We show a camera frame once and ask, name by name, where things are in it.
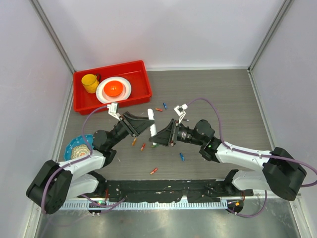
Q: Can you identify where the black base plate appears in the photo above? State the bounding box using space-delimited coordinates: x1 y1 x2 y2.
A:
105 179 254 203

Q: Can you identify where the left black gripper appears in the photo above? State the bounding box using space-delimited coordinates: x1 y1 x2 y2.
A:
108 112 154 148

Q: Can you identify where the orange bowl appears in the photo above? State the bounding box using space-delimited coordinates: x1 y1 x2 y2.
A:
103 80 124 97

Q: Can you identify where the white remote control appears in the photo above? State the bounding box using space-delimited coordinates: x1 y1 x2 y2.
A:
147 108 158 146

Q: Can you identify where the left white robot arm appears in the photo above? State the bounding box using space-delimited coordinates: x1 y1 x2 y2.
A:
26 112 155 214

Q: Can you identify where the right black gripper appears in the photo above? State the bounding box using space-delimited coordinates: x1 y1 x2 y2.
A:
150 119 205 147

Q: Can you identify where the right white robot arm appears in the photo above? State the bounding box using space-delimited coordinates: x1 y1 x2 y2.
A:
149 119 307 201

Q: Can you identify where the yellow mug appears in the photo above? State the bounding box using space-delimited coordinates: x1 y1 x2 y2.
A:
81 74 101 94

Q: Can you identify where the blue battery lower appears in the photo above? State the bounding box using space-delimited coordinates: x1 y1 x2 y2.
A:
179 153 185 161

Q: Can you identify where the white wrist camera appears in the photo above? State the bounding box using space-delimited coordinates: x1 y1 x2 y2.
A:
174 104 188 124
107 102 122 121

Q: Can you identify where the white slotted cable duct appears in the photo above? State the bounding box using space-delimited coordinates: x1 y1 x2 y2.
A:
60 199 227 211

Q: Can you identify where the white paper plate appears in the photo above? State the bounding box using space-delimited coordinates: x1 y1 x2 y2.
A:
96 76 132 104

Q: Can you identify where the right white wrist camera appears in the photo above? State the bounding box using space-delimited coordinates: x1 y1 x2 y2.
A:
174 104 188 124

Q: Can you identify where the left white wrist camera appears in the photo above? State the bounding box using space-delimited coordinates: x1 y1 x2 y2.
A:
107 102 122 121

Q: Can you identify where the red plastic bin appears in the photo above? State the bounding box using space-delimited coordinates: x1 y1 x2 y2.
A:
73 60 152 115

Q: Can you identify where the blue patterned plate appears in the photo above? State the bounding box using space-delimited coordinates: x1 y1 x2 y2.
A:
64 134 93 161

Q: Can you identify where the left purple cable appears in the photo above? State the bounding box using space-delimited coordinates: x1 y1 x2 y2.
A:
41 106 126 215

